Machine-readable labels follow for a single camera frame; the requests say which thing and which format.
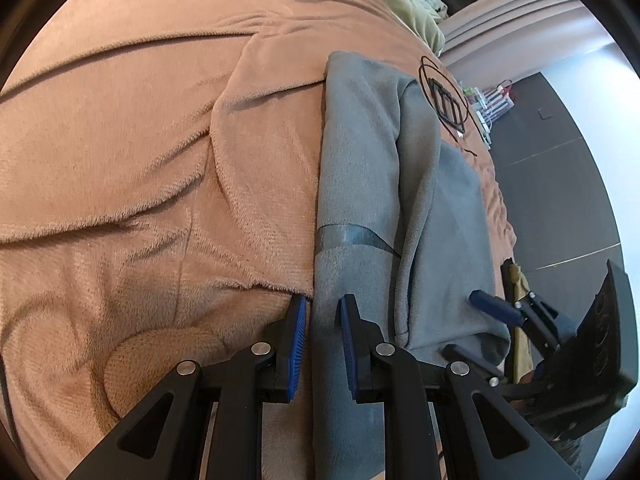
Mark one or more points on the olive cloth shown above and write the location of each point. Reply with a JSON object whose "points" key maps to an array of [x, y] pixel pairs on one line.
{"points": [[517, 287]]}

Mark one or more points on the white shelf rack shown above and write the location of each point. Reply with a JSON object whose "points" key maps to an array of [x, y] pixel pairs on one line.
{"points": [[492, 105]]}

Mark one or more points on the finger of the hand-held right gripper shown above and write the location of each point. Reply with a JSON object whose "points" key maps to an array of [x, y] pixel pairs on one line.
{"points": [[470, 357], [495, 306]]}

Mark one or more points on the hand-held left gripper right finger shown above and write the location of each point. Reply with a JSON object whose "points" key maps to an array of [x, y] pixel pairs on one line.
{"points": [[347, 345]]}

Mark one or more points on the pink curtain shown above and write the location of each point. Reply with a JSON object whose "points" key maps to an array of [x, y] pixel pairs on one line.
{"points": [[500, 25]]}

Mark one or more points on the beige duvet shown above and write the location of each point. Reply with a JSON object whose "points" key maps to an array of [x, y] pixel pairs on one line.
{"points": [[415, 15]]}

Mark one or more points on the grey t-shirt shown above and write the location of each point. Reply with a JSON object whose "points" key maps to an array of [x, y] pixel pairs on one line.
{"points": [[360, 160]]}

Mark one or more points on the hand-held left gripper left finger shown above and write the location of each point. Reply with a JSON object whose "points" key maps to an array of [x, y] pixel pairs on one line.
{"points": [[297, 340]]}

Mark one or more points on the orange fleece blanket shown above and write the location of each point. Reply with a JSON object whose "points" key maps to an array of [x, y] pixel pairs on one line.
{"points": [[125, 110]]}

